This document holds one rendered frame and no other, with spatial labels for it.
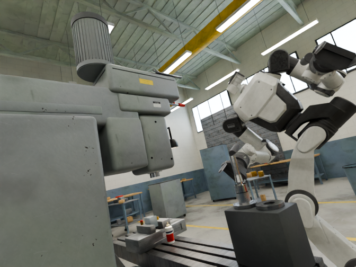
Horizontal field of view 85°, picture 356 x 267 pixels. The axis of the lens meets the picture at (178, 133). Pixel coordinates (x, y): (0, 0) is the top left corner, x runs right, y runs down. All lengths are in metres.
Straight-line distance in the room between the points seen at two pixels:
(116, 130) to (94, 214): 0.39
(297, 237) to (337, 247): 0.52
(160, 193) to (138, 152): 4.66
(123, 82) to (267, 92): 0.76
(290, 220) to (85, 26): 1.24
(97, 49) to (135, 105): 0.35
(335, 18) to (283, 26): 1.60
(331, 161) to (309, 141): 7.21
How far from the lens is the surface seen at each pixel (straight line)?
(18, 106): 0.91
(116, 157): 0.92
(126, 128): 0.98
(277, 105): 1.14
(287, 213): 0.73
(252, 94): 1.16
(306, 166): 1.16
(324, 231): 1.24
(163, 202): 5.59
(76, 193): 0.74
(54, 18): 7.27
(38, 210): 0.73
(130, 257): 1.38
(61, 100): 0.95
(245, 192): 0.79
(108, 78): 1.06
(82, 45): 1.20
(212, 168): 7.19
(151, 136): 1.07
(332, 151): 8.29
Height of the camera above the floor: 1.28
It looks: 11 degrees up
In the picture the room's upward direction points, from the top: 12 degrees counter-clockwise
